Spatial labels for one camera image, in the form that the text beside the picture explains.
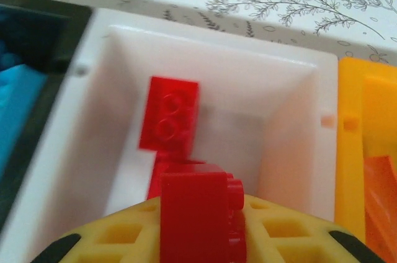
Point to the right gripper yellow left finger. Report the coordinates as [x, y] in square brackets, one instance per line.
[124, 238]

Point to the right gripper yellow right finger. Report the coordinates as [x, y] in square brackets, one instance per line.
[294, 238]

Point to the red lego brick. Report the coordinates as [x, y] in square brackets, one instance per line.
[169, 117]
[158, 173]
[192, 213]

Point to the blue lego brick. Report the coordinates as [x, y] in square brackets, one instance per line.
[18, 95]

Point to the orange lego brick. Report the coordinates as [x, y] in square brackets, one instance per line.
[380, 201]

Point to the yellow plastic bin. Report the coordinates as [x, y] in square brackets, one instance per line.
[350, 95]

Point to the white plastic bin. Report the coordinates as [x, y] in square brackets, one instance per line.
[232, 83]

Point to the black plastic bin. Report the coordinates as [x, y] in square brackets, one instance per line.
[62, 42]

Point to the floral patterned table cover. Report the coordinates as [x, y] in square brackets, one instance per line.
[279, 2]

